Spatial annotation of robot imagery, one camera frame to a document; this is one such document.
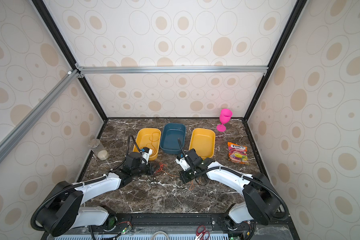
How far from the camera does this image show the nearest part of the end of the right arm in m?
0.62

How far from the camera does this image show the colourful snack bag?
962 mm

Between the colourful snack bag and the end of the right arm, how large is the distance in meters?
0.37
